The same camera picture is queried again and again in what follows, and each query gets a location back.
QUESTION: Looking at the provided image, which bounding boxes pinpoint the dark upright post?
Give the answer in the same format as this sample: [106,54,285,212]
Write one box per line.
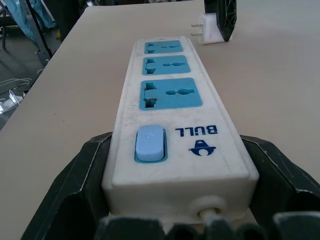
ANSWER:
[55,0,85,41]

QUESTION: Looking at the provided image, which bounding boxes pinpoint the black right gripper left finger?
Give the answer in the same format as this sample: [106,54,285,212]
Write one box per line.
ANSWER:
[21,131,114,240]

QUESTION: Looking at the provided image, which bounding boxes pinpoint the black metal stand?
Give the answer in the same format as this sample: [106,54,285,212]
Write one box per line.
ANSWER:
[24,0,54,67]

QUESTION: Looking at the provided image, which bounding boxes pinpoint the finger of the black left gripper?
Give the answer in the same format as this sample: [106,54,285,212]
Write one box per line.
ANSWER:
[204,0,219,16]
[215,0,238,43]

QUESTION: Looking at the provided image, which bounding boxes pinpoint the white charger plug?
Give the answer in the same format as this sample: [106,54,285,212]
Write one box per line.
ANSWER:
[190,13,234,46]

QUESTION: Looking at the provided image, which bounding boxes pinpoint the white cables on floor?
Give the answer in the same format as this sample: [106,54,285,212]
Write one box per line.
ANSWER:
[0,76,34,114]

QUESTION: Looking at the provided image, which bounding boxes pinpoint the blue fabric cover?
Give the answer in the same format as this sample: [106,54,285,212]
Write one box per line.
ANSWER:
[0,0,55,49]

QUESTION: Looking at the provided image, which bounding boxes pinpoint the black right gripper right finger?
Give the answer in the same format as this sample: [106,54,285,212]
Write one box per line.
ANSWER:
[238,134,320,240]

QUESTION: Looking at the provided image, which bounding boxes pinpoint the white power strip blue sockets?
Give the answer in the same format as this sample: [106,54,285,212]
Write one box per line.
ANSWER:
[101,35,260,222]

